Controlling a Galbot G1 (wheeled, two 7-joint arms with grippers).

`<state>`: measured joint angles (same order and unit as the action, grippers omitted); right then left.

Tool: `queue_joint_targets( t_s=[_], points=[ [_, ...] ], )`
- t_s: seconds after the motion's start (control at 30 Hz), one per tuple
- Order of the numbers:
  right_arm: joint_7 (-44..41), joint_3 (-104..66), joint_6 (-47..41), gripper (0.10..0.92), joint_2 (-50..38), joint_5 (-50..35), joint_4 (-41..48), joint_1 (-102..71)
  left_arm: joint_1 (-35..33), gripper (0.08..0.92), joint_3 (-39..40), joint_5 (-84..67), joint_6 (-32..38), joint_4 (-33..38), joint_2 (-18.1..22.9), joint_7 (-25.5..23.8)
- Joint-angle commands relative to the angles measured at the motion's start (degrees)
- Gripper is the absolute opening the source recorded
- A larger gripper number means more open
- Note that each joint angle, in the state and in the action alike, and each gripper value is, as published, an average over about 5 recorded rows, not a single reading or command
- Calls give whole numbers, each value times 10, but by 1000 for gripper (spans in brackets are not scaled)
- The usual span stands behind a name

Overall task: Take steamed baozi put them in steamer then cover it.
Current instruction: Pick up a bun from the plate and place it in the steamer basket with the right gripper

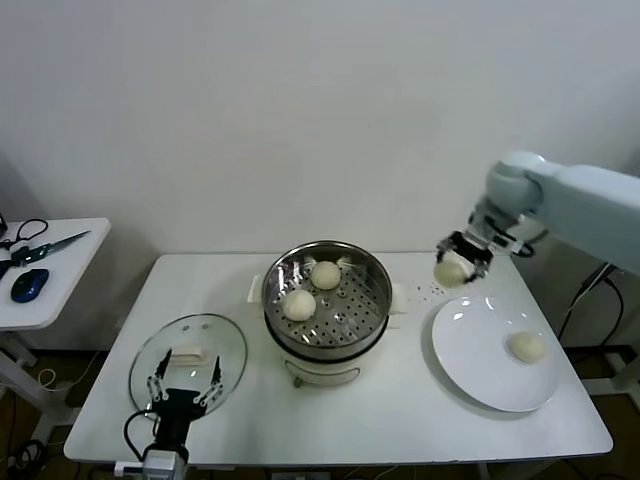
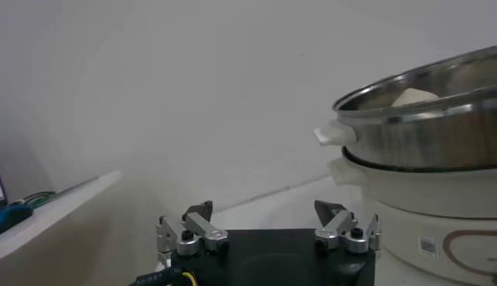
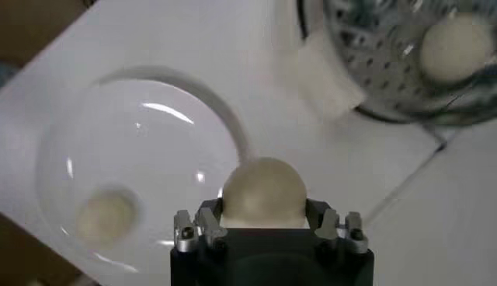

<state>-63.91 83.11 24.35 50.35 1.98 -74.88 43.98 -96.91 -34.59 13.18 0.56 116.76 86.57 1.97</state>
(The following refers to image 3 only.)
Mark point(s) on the stainless steel steamer basket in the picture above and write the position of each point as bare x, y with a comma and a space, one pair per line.
372, 58

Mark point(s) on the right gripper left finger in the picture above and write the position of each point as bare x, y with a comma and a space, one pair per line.
202, 229

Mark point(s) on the round white plate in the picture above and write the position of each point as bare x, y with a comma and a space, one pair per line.
136, 147

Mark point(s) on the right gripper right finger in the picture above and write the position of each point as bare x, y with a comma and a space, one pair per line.
334, 229

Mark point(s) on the white steamed baozi bun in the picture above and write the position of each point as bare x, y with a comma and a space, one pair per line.
264, 190
105, 217
456, 46

